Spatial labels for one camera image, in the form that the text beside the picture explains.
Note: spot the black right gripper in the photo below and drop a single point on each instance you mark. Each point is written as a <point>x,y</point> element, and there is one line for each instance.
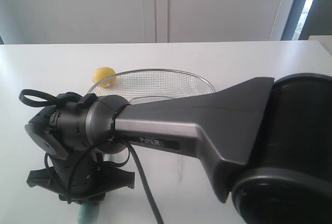
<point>93,177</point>

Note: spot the teal handled vegetable peeler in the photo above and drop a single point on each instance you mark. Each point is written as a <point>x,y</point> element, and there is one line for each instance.
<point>88,212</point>

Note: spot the yellow lemon with sticker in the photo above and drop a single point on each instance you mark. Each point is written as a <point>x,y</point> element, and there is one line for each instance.
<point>102,76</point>

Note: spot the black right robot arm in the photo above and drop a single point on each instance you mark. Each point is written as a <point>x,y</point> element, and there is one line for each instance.
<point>265,143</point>

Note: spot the white cabinet doors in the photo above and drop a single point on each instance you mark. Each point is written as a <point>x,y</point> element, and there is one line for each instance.
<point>141,21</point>

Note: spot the oval wire mesh basket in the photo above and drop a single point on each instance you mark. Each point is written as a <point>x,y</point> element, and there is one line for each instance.
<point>150,85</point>

